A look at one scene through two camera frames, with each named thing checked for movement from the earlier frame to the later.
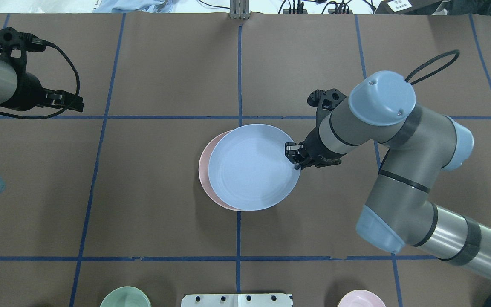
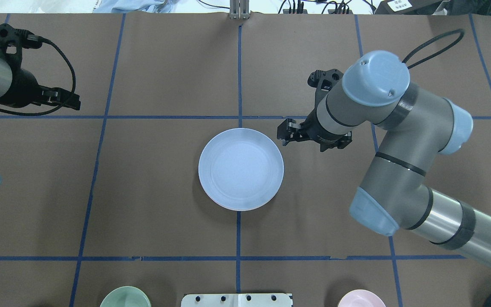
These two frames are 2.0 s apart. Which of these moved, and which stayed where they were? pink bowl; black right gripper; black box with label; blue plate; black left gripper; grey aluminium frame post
Moved: black right gripper; blue plate
Stayed: black left gripper; grey aluminium frame post; pink bowl; black box with label
